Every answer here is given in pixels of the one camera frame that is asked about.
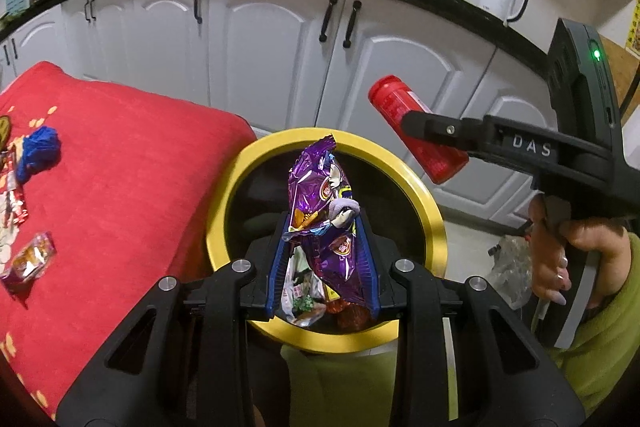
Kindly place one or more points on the purple snack packet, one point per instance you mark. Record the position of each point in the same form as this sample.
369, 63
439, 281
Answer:
320, 192

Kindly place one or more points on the blue plastic basket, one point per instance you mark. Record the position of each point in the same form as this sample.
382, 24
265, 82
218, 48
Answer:
16, 2

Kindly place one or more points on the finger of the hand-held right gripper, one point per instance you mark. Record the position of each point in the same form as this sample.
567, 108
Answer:
440, 129

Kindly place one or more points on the red floral blanket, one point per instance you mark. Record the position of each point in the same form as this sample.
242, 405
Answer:
125, 167

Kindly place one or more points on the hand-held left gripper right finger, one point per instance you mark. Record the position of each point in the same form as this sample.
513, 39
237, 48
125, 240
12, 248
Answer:
368, 269

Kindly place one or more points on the clear plastic bag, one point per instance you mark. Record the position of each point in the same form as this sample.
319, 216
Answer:
510, 267

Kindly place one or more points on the person's right forearm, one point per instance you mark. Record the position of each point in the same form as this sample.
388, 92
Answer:
615, 347

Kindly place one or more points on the person's green garment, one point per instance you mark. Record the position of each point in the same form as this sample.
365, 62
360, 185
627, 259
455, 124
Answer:
350, 387

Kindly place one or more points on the yellow trash bin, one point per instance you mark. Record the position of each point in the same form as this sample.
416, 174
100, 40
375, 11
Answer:
425, 207

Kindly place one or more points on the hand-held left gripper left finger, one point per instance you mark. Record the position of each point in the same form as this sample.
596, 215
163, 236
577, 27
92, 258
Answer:
280, 269

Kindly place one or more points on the red white wrapper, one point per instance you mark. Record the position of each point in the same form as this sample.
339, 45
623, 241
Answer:
12, 202

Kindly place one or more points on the white printed wrapper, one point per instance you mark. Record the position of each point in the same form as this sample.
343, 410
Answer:
300, 302

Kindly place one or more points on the round metal tray yellow rim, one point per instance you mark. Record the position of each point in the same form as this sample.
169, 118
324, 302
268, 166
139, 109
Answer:
4, 132

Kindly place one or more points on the red bottle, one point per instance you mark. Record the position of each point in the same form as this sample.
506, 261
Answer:
395, 107

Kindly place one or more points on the yellow wall poster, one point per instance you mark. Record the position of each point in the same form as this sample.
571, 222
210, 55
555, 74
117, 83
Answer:
635, 27

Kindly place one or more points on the white kitchen cabinet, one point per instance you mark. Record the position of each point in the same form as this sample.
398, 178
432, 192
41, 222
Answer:
280, 57

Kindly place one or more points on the blue crumpled wrapper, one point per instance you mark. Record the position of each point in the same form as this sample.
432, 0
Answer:
40, 149

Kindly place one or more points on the red plastic bag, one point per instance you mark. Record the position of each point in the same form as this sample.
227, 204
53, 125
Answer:
350, 314

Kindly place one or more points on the clear orange snack packet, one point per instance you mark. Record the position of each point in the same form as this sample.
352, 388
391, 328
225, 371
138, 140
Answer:
30, 257

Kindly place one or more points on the person's right hand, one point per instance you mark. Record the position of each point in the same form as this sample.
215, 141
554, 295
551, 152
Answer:
595, 247

